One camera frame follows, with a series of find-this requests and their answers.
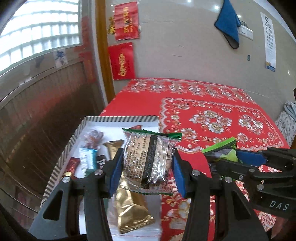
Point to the red floral tablecloth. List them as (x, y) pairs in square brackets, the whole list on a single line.
[(208, 111)]

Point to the glass block window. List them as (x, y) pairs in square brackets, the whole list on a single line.
[(39, 30)]

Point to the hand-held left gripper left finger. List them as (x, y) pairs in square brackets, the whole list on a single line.
[(116, 171)]

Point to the blue towel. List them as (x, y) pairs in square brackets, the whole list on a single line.
[(227, 25)]

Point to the white light switch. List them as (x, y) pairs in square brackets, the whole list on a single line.
[(245, 29)]

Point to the gold paper ornament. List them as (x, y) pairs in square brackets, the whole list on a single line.
[(111, 25)]

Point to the floral cushion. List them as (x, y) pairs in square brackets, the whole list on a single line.
[(285, 126)]

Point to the clear packet with green edges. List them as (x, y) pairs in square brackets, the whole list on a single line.
[(148, 160)]

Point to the grey folded cloth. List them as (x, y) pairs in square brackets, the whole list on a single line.
[(289, 107)]

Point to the blue and white picture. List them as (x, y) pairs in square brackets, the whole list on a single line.
[(60, 58)]

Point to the dark red apple-print packet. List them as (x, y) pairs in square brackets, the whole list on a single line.
[(136, 127)]

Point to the striped cardboard box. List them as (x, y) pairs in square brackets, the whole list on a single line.
[(115, 118)]

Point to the small bright green packet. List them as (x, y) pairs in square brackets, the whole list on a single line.
[(217, 147)]

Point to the long brown bar packet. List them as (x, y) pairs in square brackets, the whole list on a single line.
[(101, 160)]

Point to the white wall chart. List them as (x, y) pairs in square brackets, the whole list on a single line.
[(269, 39)]

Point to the wooden door frame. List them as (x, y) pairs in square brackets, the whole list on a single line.
[(103, 46)]

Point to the red paper wall decoration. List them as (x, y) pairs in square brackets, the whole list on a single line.
[(121, 61), (126, 20)]

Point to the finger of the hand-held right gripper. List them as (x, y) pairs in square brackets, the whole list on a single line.
[(252, 157), (235, 171)]

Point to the red and gold snack packet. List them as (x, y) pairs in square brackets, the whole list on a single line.
[(72, 165)]

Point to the gold foil packet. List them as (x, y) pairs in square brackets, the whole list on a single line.
[(129, 204)]

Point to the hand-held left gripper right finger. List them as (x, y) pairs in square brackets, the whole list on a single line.
[(180, 176)]

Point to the red paper couplet strip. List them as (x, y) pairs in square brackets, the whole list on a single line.
[(87, 46)]

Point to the white and blue snack packet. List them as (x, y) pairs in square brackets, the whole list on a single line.
[(87, 158)]

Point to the clear bag of red dates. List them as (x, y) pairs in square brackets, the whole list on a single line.
[(92, 138)]

